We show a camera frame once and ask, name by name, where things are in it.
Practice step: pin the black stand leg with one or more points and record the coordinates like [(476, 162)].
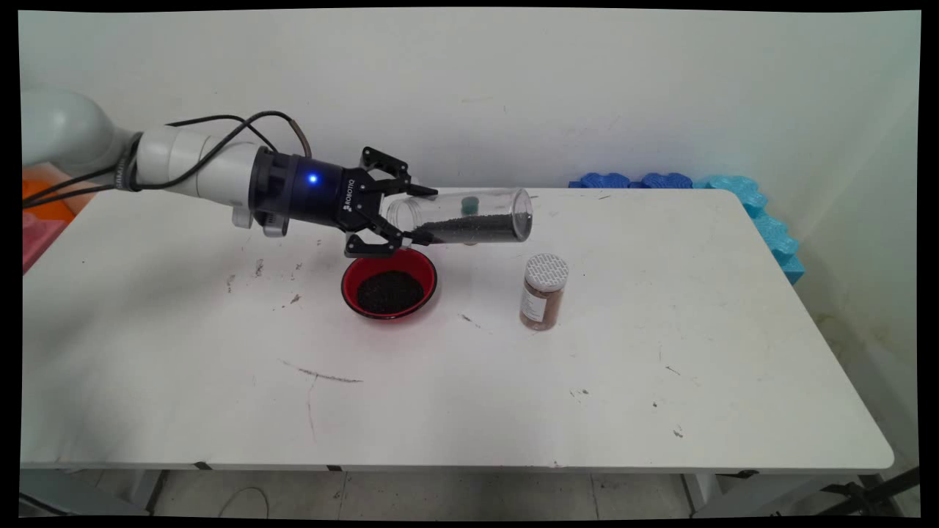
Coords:
[(880, 488)]

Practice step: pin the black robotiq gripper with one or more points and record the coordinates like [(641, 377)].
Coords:
[(308, 194)]

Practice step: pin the small green-capped spice bottle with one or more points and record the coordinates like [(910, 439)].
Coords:
[(469, 202)]

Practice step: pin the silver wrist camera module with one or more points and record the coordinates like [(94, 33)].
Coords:
[(273, 224)]

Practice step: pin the white-lidded brown spice jar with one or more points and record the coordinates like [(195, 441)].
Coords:
[(543, 293)]

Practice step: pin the red and black bowl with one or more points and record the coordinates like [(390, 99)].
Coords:
[(352, 286)]

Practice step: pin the clear plastic jar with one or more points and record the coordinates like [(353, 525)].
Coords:
[(499, 202)]

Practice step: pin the white table leg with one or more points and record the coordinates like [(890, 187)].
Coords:
[(143, 490), (700, 491)]

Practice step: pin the cyan foam mat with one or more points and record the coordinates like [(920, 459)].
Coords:
[(770, 227)]

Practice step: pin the black seeds pile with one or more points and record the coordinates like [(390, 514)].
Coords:
[(477, 229), (390, 292)]

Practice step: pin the orange box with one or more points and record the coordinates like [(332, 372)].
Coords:
[(51, 211)]

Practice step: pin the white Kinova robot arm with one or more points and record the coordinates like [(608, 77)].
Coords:
[(205, 165)]

